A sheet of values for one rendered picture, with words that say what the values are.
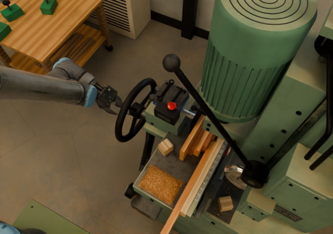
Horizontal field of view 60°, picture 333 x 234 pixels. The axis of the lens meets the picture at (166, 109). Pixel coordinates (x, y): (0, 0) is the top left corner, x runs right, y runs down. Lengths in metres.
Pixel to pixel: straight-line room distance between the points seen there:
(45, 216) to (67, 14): 1.28
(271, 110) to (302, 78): 0.12
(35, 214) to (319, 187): 1.04
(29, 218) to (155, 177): 0.59
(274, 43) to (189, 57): 1.93
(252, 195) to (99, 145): 1.41
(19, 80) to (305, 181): 0.70
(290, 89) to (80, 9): 1.69
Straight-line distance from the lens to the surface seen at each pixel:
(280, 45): 0.52
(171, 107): 0.94
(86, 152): 2.05
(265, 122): 0.70
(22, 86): 0.84
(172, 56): 0.54
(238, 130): 0.88
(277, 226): 1.11
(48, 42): 1.93
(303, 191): 0.63
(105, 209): 1.91
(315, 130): 0.60
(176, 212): 0.91
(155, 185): 0.95
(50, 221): 1.29
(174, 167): 0.99
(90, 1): 2.12
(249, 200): 0.80
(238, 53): 0.54
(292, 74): 0.57
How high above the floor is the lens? 1.84
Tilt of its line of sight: 60 degrees down
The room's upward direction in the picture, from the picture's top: straight up
